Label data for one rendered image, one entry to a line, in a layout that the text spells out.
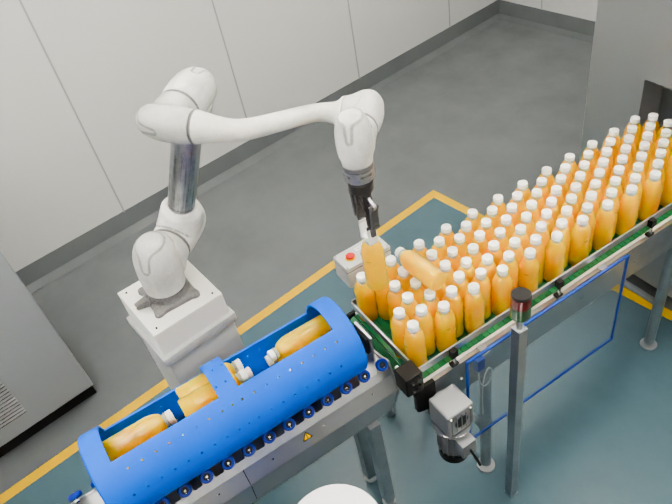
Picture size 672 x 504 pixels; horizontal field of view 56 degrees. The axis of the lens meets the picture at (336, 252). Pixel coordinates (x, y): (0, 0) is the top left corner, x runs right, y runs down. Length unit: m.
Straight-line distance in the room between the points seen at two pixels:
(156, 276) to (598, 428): 2.09
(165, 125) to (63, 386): 2.11
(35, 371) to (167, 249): 1.49
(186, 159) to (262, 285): 1.95
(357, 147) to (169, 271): 0.90
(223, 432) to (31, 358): 1.74
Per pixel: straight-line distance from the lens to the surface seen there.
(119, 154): 4.65
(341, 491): 1.91
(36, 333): 3.46
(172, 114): 1.90
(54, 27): 4.29
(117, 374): 3.90
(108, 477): 1.97
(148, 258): 2.27
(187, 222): 2.36
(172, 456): 1.96
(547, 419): 3.25
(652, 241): 2.85
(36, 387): 3.65
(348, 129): 1.70
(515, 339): 2.15
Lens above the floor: 2.72
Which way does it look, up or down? 42 degrees down
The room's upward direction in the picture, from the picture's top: 12 degrees counter-clockwise
